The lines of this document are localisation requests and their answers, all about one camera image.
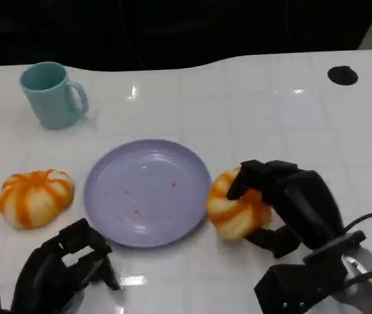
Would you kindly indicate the pale green mug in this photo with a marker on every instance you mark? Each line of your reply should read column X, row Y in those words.
column 51, row 96

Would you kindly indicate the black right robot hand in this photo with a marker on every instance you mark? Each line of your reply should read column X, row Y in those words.
column 303, row 202

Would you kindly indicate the lilac plate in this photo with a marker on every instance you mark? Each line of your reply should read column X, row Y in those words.
column 146, row 193

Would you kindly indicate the black round table grommet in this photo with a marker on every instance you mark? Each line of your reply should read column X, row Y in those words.
column 342, row 76

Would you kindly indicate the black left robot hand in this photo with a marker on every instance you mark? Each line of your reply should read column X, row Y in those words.
column 51, row 271

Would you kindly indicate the orange white toy bread roll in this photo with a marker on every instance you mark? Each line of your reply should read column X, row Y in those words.
column 231, row 212
column 33, row 199

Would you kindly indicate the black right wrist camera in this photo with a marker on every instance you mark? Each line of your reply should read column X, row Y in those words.
column 300, row 284

